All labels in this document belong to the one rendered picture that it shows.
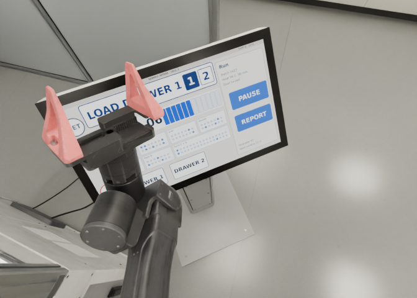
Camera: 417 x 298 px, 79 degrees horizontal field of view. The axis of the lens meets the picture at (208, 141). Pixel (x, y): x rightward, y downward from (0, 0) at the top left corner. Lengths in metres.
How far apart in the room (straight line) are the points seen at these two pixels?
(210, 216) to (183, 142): 1.02
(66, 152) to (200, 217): 1.32
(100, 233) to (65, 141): 0.12
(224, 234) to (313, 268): 0.52
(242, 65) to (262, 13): 2.05
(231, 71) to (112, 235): 0.42
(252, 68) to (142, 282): 0.48
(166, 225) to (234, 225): 1.19
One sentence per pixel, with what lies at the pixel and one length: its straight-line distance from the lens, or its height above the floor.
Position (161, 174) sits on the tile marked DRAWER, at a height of 1.01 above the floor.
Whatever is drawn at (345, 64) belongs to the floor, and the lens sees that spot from 2.40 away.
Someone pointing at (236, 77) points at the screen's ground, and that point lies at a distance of 0.61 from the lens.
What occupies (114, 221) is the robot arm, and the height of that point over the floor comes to 1.28.
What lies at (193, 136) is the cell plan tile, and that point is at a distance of 0.62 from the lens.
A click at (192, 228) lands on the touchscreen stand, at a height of 0.04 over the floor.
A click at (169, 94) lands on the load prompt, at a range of 0.58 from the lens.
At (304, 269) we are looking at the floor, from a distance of 1.68.
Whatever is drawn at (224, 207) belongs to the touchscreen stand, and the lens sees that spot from 1.60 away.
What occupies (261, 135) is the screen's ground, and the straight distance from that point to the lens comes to 0.68.
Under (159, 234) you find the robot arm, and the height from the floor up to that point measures 1.22.
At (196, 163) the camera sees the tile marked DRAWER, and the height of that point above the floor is 1.00.
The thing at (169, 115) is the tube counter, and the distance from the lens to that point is 0.59.
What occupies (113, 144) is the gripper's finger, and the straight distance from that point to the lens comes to 0.34.
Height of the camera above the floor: 1.60
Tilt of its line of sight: 64 degrees down
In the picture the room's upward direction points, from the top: 4 degrees counter-clockwise
